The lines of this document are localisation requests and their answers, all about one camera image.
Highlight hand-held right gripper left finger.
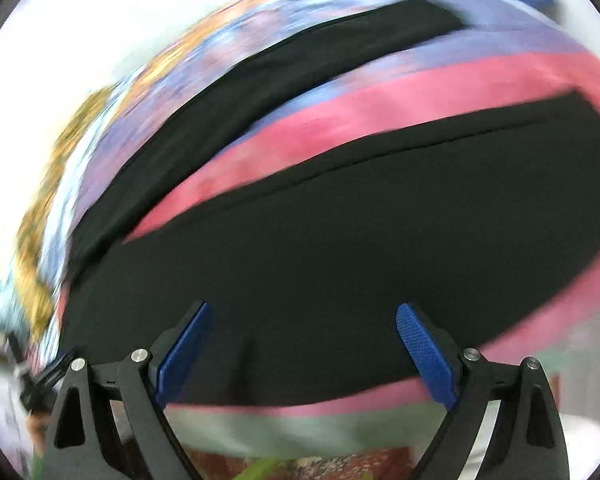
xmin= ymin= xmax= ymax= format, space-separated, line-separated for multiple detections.
xmin=41 ymin=300 xmax=214 ymax=480

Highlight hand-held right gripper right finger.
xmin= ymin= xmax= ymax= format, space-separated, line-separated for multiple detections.
xmin=396 ymin=302 xmax=571 ymax=480

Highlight black pants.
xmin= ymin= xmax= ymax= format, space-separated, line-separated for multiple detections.
xmin=60 ymin=0 xmax=600 ymax=405

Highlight colourful printed blanket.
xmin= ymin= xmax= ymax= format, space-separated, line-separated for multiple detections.
xmin=0 ymin=0 xmax=600 ymax=480

